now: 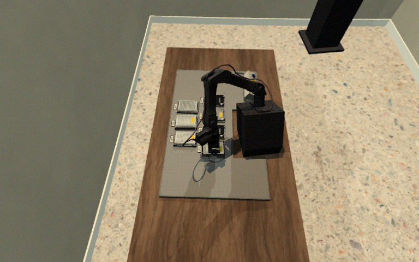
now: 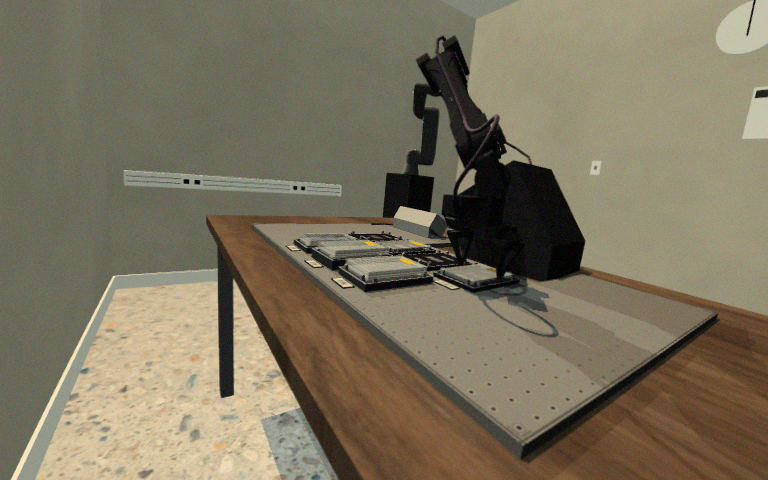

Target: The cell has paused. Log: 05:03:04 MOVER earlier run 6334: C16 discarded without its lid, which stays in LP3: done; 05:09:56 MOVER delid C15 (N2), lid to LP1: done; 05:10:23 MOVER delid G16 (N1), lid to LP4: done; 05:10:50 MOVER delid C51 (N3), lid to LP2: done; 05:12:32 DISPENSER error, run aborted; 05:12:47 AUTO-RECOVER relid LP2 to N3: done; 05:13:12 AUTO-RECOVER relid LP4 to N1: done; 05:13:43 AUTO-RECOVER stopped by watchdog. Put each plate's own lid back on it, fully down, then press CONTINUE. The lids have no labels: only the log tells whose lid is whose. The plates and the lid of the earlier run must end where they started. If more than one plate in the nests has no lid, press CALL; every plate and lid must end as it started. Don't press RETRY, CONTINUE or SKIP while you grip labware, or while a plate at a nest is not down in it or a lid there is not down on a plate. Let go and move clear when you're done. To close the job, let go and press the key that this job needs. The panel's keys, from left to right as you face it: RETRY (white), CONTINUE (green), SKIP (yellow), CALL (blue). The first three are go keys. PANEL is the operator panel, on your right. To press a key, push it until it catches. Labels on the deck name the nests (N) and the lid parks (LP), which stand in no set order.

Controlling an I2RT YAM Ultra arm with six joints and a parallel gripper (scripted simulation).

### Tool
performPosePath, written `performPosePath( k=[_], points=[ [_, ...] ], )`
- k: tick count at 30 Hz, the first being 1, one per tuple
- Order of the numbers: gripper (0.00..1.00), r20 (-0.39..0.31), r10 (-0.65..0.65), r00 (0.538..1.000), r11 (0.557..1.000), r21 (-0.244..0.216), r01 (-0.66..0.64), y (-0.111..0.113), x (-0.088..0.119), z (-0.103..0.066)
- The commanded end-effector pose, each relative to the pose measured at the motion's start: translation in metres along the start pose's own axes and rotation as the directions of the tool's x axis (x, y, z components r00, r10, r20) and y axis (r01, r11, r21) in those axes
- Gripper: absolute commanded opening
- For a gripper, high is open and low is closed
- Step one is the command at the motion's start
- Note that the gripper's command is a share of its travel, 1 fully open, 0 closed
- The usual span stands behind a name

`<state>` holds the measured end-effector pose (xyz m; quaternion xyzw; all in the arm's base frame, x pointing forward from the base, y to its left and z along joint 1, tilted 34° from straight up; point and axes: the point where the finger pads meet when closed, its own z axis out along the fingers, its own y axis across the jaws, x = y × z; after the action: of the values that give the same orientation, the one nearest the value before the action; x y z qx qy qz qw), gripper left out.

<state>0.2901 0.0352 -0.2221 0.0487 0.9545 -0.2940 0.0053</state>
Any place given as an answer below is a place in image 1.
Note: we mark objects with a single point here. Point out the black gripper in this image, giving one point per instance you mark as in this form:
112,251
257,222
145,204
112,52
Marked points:
216,145

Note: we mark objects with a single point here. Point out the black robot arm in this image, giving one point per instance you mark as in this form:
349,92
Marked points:
210,118

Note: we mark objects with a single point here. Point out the beige control panel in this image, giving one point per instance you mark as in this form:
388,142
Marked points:
248,96

